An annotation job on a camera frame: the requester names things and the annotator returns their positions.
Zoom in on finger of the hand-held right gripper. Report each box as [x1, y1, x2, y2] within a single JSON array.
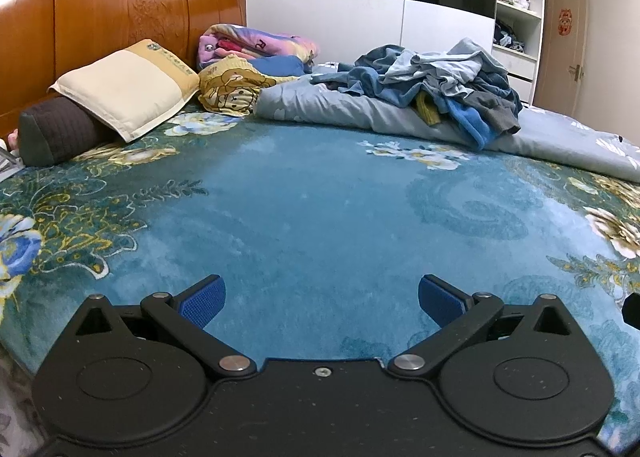
[[622, 292, 640, 329]]

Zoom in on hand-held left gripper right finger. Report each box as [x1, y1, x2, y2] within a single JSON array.
[[387, 274, 574, 379]]

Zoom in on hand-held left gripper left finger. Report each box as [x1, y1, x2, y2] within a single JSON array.
[[75, 274, 257, 381]]

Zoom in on light blue garment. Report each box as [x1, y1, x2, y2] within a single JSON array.
[[380, 37, 508, 98]]

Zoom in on pile of blue grey clothes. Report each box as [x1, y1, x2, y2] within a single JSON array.
[[445, 97, 501, 152]]

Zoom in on dark clothes on shelf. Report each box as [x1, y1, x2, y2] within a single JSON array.
[[492, 20, 526, 50]]

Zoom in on teal floral blanket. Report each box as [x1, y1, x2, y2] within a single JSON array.
[[0, 104, 640, 457]]

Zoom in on mustard yellow garment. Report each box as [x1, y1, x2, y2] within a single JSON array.
[[415, 90, 443, 127]]

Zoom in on grey garment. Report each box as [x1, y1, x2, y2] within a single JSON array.
[[465, 82, 523, 135]]

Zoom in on grey blue quilt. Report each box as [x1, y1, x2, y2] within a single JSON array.
[[254, 62, 640, 184]]

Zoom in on yellow cartoon blanket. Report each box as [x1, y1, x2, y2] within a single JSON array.
[[197, 54, 301, 116]]

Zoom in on pale floral bed sheet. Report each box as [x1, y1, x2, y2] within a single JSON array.
[[0, 337, 47, 457]]

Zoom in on dark grey bolster pillow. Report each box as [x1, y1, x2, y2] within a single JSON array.
[[18, 96, 121, 167]]

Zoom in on cream pillow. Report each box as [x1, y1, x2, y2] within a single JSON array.
[[48, 39, 201, 144]]

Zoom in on dark blue garment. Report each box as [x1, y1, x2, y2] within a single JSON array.
[[311, 44, 426, 100]]

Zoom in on white open shelf unit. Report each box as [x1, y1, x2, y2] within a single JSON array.
[[492, 0, 546, 105]]

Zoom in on blue pillow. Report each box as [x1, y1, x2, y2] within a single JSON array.
[[245, 56, 307, 78]]

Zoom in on beige door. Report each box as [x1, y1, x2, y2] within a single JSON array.
[[532, 0, 588, 110]]

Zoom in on pink printed folded blanket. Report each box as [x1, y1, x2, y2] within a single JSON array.
[[198, 24, 321, 73]]

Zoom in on white wardrobe with black band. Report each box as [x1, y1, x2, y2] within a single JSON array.
[[244, 0, 499, 68]]

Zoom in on carved wooden headboard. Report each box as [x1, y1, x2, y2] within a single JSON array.
[[0, 0, 247, 139]]

